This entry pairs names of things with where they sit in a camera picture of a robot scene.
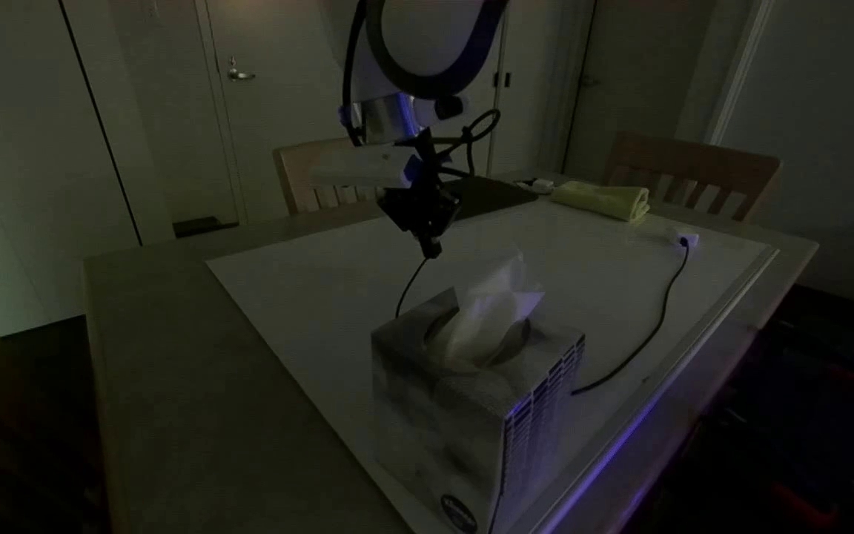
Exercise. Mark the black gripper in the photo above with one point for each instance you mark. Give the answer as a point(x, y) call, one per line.
point(425, 203)

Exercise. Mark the white plug adapter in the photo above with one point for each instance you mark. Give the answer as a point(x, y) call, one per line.
point(687, 239)

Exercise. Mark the black closed laptop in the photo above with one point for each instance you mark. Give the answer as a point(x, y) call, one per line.
point(497, 195)

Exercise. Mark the white board mat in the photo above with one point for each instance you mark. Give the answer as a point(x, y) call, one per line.
point(348, 286)

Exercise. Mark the white tissue sheet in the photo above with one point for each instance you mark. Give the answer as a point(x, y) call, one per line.
point(490, 307)

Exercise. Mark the light wooden slat chair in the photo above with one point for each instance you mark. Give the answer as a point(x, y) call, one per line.
point(328, 168)
point(705, 168)

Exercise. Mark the small white flat item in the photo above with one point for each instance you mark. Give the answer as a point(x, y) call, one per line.
point(540, 183)

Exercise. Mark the white closet door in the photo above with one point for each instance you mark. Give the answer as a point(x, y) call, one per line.
point(548, 79)
point(487, 97)

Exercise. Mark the small green box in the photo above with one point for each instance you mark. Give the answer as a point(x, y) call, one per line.
point(607, 199)

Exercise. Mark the white room door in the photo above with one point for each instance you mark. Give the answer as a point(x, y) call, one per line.
point(288, 107)

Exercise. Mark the grey marbled tissue box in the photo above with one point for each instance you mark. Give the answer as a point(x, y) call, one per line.
point(446, 435)

